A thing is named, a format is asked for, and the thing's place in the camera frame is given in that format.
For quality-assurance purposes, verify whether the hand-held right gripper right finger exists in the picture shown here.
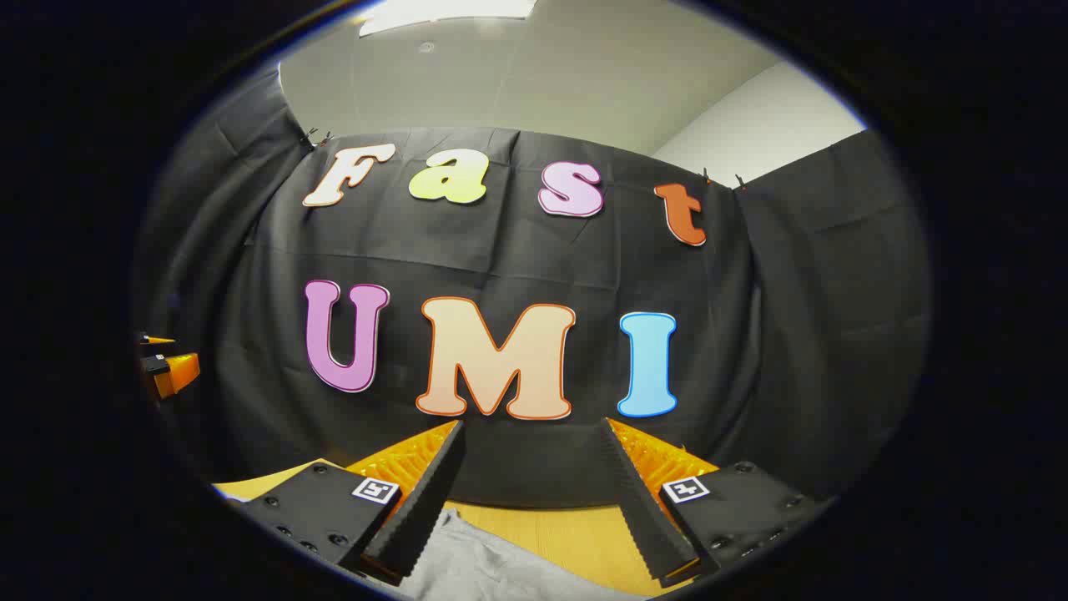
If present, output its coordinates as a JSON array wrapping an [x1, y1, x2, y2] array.
[[599, 417, 835, 589]]

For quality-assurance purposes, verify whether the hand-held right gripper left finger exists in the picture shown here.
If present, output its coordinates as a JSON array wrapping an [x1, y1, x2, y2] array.
[[238, 420, 466, 585]]

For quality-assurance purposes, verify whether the grey zip sweater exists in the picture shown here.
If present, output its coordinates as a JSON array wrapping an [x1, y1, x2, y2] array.
[[399, 509, 647, 601]]

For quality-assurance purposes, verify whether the black backdrop cloth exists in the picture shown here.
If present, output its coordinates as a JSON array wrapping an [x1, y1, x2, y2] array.
[[138, 71, 931, 510]]

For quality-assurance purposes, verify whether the ceiling light panel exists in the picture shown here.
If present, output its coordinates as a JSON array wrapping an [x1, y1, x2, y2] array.
[[359, 0, 537, 37]]

